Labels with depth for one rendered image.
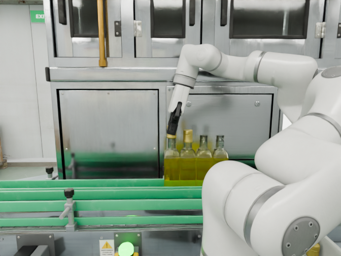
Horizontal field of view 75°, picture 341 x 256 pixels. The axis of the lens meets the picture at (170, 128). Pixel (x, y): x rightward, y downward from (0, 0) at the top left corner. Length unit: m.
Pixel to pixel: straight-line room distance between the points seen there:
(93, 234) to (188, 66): 0.60
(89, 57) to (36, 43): 3.51
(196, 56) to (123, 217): 0.55
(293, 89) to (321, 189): 0.35
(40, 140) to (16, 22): 1.97
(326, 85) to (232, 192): 0.29
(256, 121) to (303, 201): 0.71
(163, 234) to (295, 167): 0.50
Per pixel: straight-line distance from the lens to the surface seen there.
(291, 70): 0.62
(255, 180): 0.34
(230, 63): 0.79
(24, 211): 0.86
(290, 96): 0.64
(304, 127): 0.44
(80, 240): 0.81
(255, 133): 1.00
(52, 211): 0.82
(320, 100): 0.50
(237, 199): 0.33
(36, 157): 4.65
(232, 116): 0.96
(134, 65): 0.95
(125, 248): 0.74
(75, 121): 1.02
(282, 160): 0.38
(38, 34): 4.50
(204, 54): 0.70
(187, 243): 0.78
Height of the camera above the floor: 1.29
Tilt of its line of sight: 9 degrees down
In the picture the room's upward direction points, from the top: straight up
